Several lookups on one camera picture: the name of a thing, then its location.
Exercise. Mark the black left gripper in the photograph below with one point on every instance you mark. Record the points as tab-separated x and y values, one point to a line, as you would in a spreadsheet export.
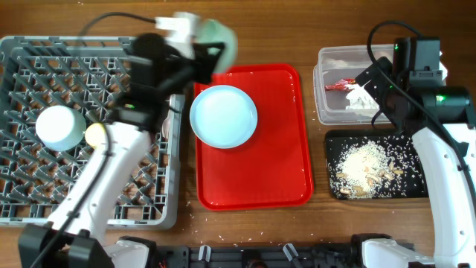
208	56

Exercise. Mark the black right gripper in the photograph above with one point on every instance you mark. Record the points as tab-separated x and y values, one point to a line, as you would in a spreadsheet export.
374	85

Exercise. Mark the green bowl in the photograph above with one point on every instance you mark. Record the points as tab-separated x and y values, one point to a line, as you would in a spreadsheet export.
211	31

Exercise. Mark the large light blue plate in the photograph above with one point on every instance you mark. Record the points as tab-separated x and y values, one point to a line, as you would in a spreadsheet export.
223	117

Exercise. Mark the yellow cup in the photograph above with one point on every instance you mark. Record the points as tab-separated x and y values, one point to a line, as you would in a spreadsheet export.
95	135

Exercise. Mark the small light blue bowl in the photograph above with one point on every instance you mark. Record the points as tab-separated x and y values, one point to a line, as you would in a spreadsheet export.
60	128

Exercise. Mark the white plastic fork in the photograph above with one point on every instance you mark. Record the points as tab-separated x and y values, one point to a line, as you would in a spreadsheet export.
165	128

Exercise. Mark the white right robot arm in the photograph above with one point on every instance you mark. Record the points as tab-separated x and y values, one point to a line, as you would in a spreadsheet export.
440	120

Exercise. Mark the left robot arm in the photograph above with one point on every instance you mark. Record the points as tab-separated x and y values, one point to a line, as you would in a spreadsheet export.
73	235

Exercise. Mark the clear plastic waste bin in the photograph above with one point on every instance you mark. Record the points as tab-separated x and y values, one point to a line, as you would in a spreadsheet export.
335	63

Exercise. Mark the grey dishwasher rack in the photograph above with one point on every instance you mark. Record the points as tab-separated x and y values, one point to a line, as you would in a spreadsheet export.
86	74

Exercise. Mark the crumpled white paper napkin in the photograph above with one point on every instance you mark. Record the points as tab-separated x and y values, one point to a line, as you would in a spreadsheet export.
359	98

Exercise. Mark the red snack wrapper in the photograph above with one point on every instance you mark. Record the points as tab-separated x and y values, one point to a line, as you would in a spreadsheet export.
343	85

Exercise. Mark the black plastic tray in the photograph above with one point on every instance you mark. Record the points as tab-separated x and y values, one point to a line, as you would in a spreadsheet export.
400	147

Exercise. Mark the pile of rice scraps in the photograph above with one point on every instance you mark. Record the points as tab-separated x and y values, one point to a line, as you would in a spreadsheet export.
363	170

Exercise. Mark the red serving tray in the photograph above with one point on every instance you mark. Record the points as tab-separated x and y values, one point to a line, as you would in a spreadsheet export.
271	169

